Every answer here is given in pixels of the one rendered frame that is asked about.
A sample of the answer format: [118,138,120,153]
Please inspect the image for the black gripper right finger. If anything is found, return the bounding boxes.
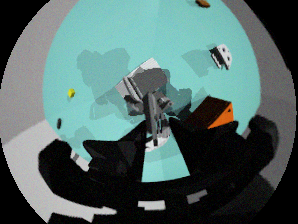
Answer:
[169,117,239,175]

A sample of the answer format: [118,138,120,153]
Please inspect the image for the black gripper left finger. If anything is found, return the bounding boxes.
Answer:
[82,120,148,183]

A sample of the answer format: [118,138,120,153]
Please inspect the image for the small yellow block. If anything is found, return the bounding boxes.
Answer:
[67,88,74,99]

